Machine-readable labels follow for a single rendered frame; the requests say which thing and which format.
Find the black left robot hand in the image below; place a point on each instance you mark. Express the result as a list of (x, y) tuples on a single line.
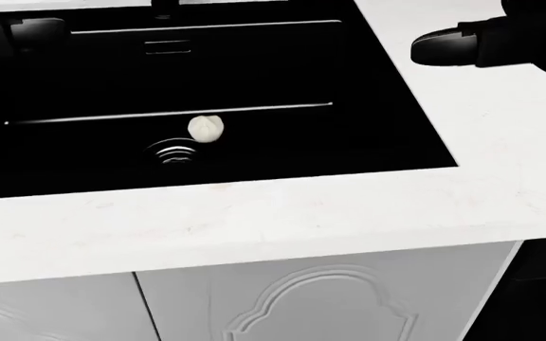
[(26, 32)]

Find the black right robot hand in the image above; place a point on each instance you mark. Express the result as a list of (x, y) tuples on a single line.
[(491, 40)]

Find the black rectangular sink basin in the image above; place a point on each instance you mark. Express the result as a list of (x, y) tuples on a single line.
[(206, 89)]

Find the metal sink drain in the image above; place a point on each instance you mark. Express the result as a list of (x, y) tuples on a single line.
[(174, 152)]

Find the white garlic bulb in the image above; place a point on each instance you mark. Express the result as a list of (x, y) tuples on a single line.
[(205, 129)]

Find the white ornate cabinet door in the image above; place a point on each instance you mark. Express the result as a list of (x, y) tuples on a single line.
[(55, 309), (330, 295)]

